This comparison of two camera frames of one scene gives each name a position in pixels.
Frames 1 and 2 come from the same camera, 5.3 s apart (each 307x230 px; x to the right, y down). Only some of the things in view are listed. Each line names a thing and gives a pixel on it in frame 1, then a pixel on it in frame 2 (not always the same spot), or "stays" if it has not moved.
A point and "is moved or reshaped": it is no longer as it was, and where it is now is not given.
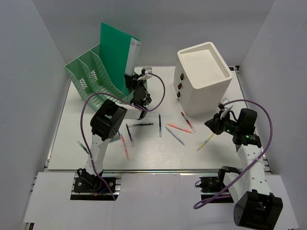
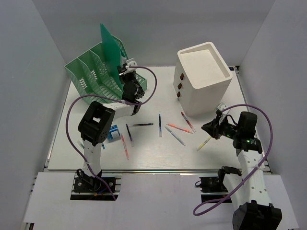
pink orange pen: x=125 y=147 stays
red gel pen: x=189 y=124 stays
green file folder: x=119 y=53 is moved or reshaped
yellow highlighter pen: x=201 y=147 stays
